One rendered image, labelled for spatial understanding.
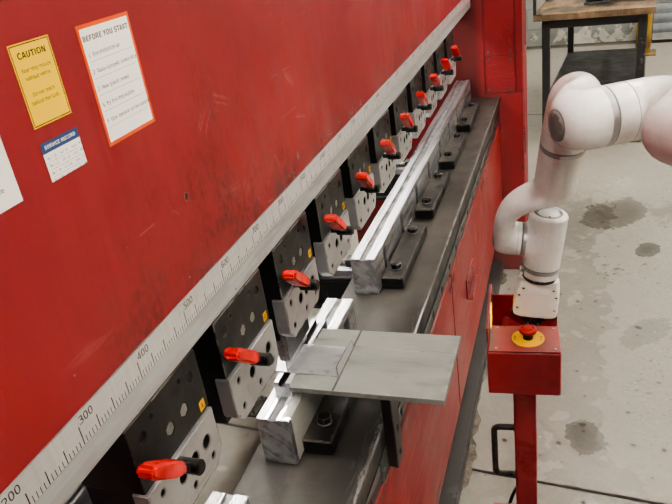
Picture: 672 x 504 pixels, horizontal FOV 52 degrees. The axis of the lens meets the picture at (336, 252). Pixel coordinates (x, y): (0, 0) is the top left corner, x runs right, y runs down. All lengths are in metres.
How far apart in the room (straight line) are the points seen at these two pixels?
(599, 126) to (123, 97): 0.75
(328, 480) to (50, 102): 0.77
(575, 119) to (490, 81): 2.04
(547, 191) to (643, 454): 1.28
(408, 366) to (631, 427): 1.53
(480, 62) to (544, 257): 1.72
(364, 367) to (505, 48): 2.18
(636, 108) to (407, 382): 0.57
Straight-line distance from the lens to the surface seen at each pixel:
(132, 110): 0.74
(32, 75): 0.64
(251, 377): 0.98
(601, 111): 1.18
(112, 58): 0.73
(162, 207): 0.78
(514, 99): 3.21
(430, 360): 1.20
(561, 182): 1.45
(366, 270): 1.62
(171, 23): 0.83
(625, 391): 2.77
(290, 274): 1.01
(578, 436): 2.56
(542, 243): 1.57
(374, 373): 1.18
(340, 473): 1.19
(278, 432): 1.19
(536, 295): 1.65
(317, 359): 1.23
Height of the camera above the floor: 1.70
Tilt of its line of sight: 26 degrees down
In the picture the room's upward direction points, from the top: 9 degrees counter-clockwise
